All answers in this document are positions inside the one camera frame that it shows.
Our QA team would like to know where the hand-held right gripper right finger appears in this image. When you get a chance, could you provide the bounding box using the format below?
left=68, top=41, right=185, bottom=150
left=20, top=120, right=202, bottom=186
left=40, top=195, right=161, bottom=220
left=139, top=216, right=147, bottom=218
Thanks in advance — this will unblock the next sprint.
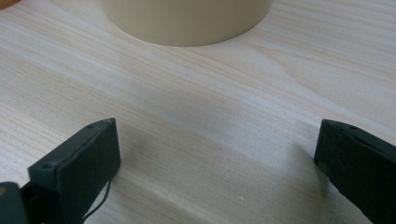
left=313, top=119, right=396, bottom=224

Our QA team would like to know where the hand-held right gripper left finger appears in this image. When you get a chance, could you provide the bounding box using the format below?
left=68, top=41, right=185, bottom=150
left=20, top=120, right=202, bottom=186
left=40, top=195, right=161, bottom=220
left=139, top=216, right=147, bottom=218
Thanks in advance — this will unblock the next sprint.
left=20, top=118, right=121, bottom=224

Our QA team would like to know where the orange-brown round object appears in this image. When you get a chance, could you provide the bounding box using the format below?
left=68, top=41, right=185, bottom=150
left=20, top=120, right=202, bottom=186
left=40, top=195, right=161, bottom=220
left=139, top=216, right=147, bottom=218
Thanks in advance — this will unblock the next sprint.
left=0, top=0, right=21, bottom=10

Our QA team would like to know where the beige round container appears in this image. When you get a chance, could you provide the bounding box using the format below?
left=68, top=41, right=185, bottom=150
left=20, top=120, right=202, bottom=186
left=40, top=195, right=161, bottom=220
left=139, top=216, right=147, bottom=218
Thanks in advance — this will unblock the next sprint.
left=100, top=0, right=275, bottom=48

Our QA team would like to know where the thin black wire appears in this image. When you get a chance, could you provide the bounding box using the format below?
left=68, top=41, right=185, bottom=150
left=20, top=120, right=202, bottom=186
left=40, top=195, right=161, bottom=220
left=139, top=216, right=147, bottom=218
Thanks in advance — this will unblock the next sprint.
left=83, top=179, right=112, bottom=222

